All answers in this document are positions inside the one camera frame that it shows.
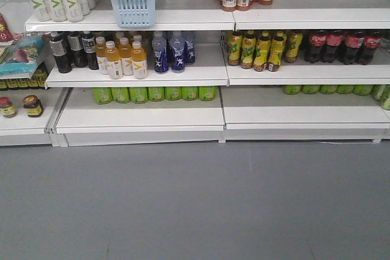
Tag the plastic coke bottle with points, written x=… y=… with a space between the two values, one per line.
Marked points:
x=370 y=45
x=316 y=41
x=334 y=39
x=353 y=43

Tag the green drink bottle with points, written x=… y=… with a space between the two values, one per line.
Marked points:
x=173 y=93
x=156 y=93
x=120 y=94
x=190 y=92
x=207 y=93
x=102 y=95
x=138 y=95

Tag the yellow iced tea bottle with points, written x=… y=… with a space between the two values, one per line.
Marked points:
x=261 y=51
x=275 y=55
x=234 y=47
x=248 y=49
x=293 y=43

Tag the red lid sauce jar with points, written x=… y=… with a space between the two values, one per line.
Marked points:
x=33 y=106
x=7 y=108

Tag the teal snack bag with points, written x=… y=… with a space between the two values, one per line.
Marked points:
x=23 y=57

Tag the white metal store shelving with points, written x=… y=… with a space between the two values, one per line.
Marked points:
x=248 y=107

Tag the dark tea bottle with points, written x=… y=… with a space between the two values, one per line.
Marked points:
x=60 y=52
x=88 y=42
x=75 y=43

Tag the orange vitamin drink bottle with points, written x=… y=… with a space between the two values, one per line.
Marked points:
x=125 y=52
x=139 y=61
x=114 y=67

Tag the blue sports drink bottle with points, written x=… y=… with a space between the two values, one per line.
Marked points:
x=177 y=43
x=189 y=37
x=160 y=53

